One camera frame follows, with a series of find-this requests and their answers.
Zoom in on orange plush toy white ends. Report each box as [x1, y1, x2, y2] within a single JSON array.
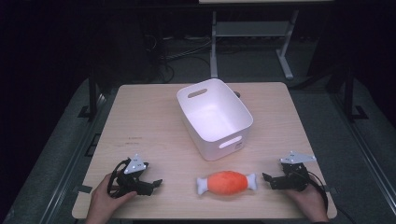
[[195, 170, 259, 197]]

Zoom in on white metal desk frame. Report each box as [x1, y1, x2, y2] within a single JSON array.
[[198, 0, 334, 80]]

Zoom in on bundle of floor cables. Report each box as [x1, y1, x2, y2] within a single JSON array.
[[141, 34, 216, 83]]

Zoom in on black metal stand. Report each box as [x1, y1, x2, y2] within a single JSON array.
[[341, 63, 370, 123], [77, 59, 106, 119]]

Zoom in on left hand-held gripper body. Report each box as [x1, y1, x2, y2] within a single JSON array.
[[113, 153, 154, 197]]

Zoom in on person's right hand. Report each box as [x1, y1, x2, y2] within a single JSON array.
[[284, 175, 330, 224]]

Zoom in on white plastic bin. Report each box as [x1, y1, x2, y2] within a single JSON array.
[[176, 77, 254, 162]]

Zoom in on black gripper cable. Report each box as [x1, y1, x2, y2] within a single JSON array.
[[306, 170, 356, 224], [106, 158, 132, 199]]

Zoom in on person's left hand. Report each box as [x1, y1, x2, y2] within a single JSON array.
[[85, 173, 138, 224]]

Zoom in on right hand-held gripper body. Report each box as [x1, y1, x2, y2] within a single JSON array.
[[270, 150, 318, 192]]

